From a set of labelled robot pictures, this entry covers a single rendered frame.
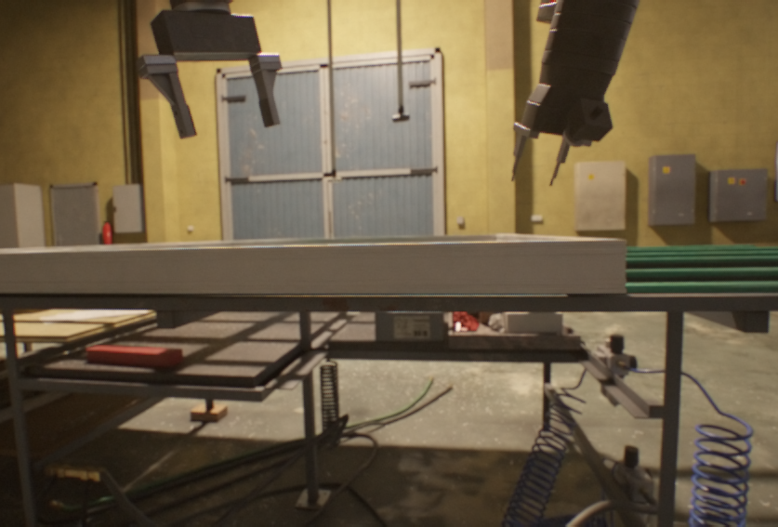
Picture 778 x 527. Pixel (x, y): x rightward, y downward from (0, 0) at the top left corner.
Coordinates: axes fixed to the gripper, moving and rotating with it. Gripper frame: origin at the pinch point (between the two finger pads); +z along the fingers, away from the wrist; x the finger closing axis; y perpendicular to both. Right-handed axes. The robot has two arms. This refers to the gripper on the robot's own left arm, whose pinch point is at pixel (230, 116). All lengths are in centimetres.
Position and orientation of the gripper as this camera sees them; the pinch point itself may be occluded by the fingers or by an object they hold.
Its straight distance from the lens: 66.8
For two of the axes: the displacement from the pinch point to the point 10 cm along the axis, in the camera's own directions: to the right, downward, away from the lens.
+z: 1.8, 9.4, 2.8
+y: -7.3, -0.7, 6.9
